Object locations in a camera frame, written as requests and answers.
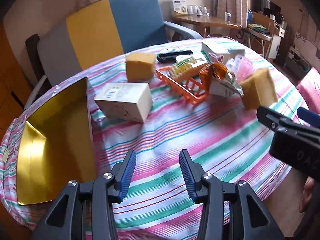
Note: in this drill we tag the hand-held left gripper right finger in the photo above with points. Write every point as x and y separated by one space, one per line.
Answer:
187 177

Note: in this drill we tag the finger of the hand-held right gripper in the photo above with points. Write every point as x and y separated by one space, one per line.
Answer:
268 117
308 117

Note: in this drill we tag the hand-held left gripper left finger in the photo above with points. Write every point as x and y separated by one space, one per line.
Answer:
127 175

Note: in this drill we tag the pale yellow sponge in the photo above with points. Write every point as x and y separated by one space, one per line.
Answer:
260 90

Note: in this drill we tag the orange white snack packet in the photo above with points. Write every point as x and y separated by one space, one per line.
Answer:
222 85

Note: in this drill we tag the pink hair roller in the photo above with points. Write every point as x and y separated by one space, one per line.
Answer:
241 66

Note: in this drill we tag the white cardboard box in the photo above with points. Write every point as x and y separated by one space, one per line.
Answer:
125 100

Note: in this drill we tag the gold tin container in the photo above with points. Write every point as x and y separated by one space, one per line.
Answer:
50 142

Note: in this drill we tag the yellow bristle brush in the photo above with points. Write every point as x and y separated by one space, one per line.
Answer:
185 67

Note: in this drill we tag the orange plastic basket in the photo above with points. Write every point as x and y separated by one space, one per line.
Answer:
162 74

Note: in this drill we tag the large yellow sponge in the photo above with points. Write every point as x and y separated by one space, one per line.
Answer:
140 67

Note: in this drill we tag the person's right hand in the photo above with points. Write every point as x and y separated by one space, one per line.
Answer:
307 195

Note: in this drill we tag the pink quilt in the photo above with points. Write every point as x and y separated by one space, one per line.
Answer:
311 90

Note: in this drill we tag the black floor box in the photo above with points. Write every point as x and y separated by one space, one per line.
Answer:
297 65

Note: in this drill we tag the white cabinet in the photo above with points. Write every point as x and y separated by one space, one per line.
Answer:
276 40

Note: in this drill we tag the grey white box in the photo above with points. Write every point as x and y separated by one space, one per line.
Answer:
215 48

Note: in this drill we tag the wooden chair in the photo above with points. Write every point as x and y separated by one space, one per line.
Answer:
262 21

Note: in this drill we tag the small dark lidded jar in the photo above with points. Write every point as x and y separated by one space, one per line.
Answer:
228 17

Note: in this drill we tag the cluttered shelf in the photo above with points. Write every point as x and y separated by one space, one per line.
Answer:
270 7

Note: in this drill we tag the wooden side table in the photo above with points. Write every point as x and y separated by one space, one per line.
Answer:
200 20

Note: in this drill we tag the row of white jars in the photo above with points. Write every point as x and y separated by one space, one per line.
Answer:
197 10

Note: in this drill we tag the white carton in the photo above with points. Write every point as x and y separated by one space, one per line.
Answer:
178 5

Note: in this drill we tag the grey yellow blue armchair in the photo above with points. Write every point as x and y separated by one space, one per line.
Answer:
137 17

